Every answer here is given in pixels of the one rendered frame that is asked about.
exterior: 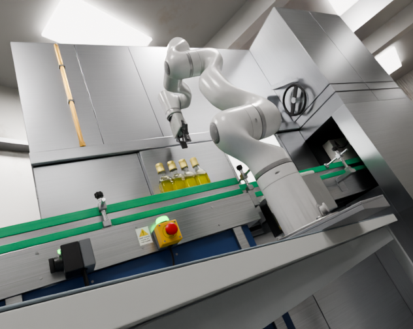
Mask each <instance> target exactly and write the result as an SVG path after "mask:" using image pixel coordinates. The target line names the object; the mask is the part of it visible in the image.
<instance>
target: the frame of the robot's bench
mask: <svg viewBox="0 0 413 329"><path fill-rule="evenodd" d="M386 244H387V245H388V246H389V248H390V249H391V251H392V253H393V254H394V255H395V257H396V259H397V260H398V262H399V264H400V265H401V266H402V268H403V270H404V271H405V273H406V274H407V276H408V278H409V279H410V280H411V282H412V284H413V263H412V261H411V259H410V258H409V256H408V255H407V253H406V252H405V250H404V249H403V247H402V246H401V244H400V243H399V241H398V240H397V238H396V237H395V235H394V234H393V233H392V231H391V229H390V228H389V227H388V225H386V226H384V227H382V228H379V229H378V230H375V231H373V232H370V233H368V234H365V235H363V236H360V237H358V238H356V239H353V240H350V241H349V242H346V243H343V244H341V245H338V246H336V247H333V248H331V249H328V250H326V251H324V252H321V253H318V254H317V255H314V256H311V257H308V258H306V259H304V260H301V261H299V262H296V263H294V264H291V265H289V266H286V267H285V268H282V269H279V270H277V271H275V272H272V273H270V274H267V275H264V276H262V277H259V278H257V279H255V280H253V281H250V282H247V283H245V284H243V285H240V286H237V287H235V288H233V289H230V290H227V291H225V292H223V293H220V294H217V295H215V296H213V297H211V298H208V299H206V300H203V301H201V302H198V303H196V304H193V305H191V306H188V307H185V308H184V309H181V310H179V311H176V312H174V313H171V314H169V315H166V316H164V317H162V318H159V319H156V320H154V321H152V322H149V323H146V324H143V325H142V326H139V327H137V328H134V329H263V328H264V327H266V326H268V325H269V324H270V323H272V322H273V321H275V320H276V319H278V318H279V317H281V316H282V315H283V314H285V313H287V312H288V311H289V310H291V309H293V308H294V307H295V306H297V305H298V304H300V303H301V302H303V301H304V300H306V299H307V298H308V297H310V296H312V295H313V294H314V293H316V292H317V291H319V290H320V289H322V288H323V287H324V286H326V285H328V284H329V283H330V282H332V281H333V280H335V279H336V278H338V277H339V276H340V275H342V274H343V273H345V272H347V271H348V270H349V269H351V268H352V267H354V266H355V265H356V264H358V263H360V262H361V261H362V260H364V259H365V258H367V257H368V256H370V255H371V254H373V253H374V252H375V251H377V250H379V249H380V248H381V247H383V246H385V245H386Z"/></svg>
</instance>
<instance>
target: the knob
mask: <svg viewBox="0 0 413 329"><path fill-rule="evenodd" d="M48 263H49V266H50V273H51V274H53V273H55V272H62V271H64V267H63V261H62V257H61V255H59V256H57V257H54V258H50V259H48Z"/></svg>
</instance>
